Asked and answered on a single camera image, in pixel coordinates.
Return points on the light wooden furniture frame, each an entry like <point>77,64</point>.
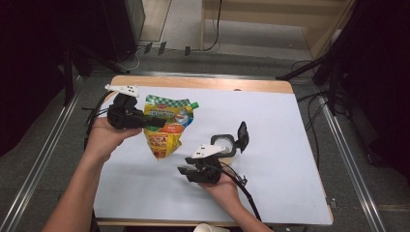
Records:
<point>257,9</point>

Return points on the person's left hand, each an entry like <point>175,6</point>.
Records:
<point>106,138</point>

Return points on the metal floor rail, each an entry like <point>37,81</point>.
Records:
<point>351,161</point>
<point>38,161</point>

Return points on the dark curtain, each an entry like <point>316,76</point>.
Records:
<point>380,80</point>
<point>32,64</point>

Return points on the white paper sheet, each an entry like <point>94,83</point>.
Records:
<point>209,199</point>

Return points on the black stand legs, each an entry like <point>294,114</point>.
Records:
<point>303,69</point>

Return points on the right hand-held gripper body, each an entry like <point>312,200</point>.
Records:
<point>206,167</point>

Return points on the wooden table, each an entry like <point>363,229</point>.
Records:
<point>212,83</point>

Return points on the black cabinet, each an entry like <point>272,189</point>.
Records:
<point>124,25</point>

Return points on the person's right hand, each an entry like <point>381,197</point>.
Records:
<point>222,190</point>

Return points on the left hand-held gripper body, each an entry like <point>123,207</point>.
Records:
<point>124,112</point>

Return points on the yellow green spouted sauce pouch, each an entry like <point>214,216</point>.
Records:
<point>167,135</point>

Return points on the white paper cup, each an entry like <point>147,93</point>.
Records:
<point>209,228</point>

